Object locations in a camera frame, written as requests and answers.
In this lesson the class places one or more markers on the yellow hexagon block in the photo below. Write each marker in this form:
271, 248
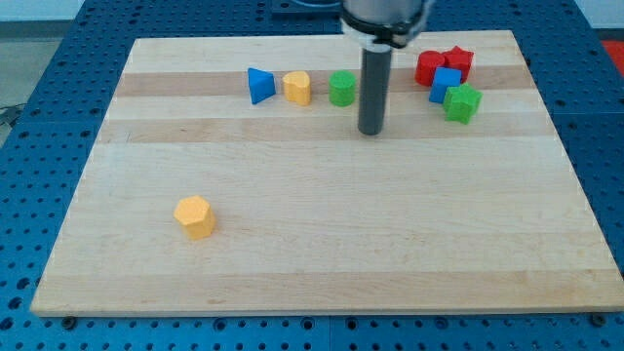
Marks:
195, 216

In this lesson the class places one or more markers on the blue triangle block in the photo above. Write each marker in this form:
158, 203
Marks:
261, 85

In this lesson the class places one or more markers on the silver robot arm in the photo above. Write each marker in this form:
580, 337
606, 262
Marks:
380, 27

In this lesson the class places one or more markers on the wooden board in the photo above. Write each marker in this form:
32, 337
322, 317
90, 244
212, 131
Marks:
313, 218

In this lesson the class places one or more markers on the green star block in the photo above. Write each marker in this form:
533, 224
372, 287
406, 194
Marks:
461, 103

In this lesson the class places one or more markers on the blue cube block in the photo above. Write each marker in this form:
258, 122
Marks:
442, 80

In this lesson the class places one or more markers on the red star block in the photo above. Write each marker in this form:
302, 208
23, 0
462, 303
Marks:
460, 59

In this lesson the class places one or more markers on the yellow heart block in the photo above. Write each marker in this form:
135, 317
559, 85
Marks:
297, 87

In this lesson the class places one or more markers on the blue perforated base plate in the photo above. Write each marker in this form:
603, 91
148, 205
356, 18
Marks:
44, 155

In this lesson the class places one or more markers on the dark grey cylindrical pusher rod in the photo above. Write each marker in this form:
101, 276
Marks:
375, 76

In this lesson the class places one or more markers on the red cylinder block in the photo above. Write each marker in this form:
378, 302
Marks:
426, 66

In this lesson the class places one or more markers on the green cylinder block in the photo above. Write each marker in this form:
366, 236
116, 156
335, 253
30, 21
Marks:
342, 86

